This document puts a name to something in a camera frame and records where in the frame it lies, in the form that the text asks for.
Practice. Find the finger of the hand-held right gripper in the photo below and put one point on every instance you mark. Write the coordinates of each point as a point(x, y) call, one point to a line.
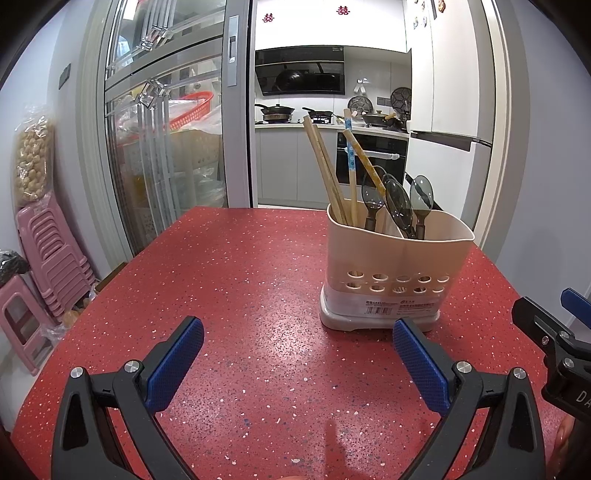
point(577, 304)
point(531, 314)

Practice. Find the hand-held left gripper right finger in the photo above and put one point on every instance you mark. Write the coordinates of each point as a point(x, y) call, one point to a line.
point(422, 364)

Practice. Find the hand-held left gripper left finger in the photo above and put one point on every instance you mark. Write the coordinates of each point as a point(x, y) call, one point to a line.
point(178, 364)

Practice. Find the beige plastic utensil holder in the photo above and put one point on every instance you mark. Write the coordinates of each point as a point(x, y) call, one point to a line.
point(397, 258)

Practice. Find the brown translucent plastic spoon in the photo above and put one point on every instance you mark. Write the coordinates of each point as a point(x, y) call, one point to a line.
point(398, 203)
point(422, 194)
point(373, 189)

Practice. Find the blue patterned chopstick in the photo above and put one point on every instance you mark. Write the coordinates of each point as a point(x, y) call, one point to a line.
point(351, 152)

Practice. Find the yellow patterned chopstick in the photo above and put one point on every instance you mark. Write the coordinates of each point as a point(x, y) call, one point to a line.
point(362, 147)

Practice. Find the plain wooden chopstick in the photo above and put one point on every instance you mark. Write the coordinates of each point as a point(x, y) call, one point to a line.
point(320, 157)
point(326, 157)

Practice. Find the person's right hand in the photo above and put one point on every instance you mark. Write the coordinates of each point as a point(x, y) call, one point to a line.
point(565, 436)

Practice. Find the pink plastic stool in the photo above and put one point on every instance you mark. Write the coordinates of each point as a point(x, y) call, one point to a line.
point(23, 323)

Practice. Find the stack of pink stools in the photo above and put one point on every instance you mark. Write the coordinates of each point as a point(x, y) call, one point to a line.
point(55, 258)

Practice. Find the black bag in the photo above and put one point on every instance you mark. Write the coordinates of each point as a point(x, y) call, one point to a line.
point(11, 267)

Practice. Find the black built-in oven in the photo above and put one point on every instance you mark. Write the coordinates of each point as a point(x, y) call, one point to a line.
point(392, 166)

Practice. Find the beige plastic crate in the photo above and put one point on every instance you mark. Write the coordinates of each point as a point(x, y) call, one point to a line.
point(194, 150)

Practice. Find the grey kitchen cabinet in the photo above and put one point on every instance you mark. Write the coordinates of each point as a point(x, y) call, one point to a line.
point(286, 166)

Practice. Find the white refrigerator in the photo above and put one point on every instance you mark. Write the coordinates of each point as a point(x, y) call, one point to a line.
point(452, 92)

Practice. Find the black wok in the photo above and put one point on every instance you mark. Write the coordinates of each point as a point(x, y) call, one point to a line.
point(381, 119)

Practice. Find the clear bag of beige balls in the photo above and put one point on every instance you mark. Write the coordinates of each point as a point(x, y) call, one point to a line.
point(34, 161)

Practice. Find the black round rack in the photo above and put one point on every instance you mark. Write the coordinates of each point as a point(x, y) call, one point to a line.
point(400, 99)

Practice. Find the red plastic basket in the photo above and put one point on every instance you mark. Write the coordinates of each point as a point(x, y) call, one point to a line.
point(194, 108)

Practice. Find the round metal steamer rack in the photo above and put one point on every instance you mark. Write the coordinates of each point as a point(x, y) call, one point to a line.
point(359, 104)

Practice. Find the black frying pan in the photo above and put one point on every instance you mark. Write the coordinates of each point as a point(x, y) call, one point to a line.
point(318, 112)
point(277, 110)

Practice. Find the black range hood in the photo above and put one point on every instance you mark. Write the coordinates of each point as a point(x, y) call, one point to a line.
point(300, 78)

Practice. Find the glass sliding door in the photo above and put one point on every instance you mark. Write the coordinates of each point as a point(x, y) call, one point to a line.
point(138, 55)

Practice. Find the cluster of fridge magnets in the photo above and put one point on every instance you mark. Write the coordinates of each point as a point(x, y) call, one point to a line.
point(427, 14)

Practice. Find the black wall switch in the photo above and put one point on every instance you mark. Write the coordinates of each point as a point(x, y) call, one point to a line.
point(64, 76)

